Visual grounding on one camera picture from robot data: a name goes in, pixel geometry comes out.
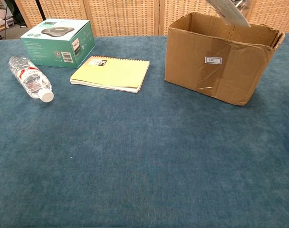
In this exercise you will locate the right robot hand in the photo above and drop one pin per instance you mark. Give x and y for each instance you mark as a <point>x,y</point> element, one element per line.
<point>244,4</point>

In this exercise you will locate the white package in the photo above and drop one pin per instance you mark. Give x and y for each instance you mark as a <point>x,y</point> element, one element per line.
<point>230,12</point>

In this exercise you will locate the open cardboard box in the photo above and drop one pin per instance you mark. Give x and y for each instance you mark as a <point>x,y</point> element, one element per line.
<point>189,66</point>

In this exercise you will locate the green speaker product box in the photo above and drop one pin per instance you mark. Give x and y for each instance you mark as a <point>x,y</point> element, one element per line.
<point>51,52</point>

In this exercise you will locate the wicker folding screen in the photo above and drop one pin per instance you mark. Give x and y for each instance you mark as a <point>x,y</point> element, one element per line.
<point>125,16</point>

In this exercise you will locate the tan spiral notebook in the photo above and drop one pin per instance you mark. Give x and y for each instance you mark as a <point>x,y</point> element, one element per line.
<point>113,73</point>

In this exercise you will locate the blue table cloth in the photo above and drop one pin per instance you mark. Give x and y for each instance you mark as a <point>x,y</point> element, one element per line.
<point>111,154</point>

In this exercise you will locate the black tripod stand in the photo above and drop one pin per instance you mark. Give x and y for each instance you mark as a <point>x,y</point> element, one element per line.
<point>41,9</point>

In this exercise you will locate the clear plastic water bottle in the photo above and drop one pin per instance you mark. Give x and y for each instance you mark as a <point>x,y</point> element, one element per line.
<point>31,78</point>

